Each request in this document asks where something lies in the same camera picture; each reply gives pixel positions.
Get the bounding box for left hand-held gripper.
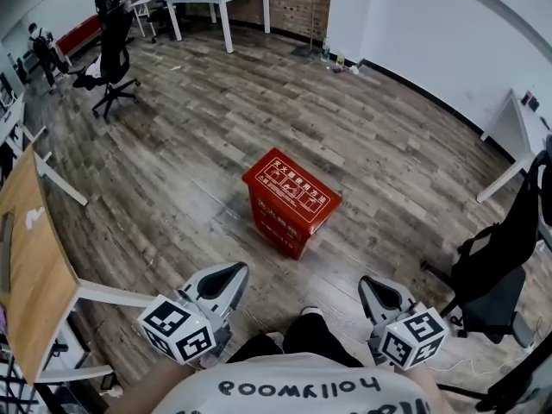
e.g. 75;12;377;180
137;261;250;368

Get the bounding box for white cable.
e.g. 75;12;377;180
425;315;543;373

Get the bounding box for black office chair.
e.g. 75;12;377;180
145;0;179;45
420;148;552;349
67;1;141;121

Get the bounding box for red fire extinguisher box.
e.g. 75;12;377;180
241;147;343;261

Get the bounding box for grey strip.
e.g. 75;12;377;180
0;211;16;295

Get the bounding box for black metal rack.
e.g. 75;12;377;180
0;342;42;414

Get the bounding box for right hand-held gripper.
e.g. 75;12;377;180
358;275;449;371

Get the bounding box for black device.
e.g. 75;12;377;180
520;90;541;112

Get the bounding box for person's right forearm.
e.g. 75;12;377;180
395;365;448;414

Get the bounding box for person's black trousers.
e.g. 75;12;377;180
227;311;364;368

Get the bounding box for small black box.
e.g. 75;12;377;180
98;372;121;395

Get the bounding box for red bench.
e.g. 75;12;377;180
55;14;103;59

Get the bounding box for broom with dustpan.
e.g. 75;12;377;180
289;1;321;59

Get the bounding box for wooden desk with white frame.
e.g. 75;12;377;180
0;126;157;386

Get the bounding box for white paper scrap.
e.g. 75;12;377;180
24;206;46;231

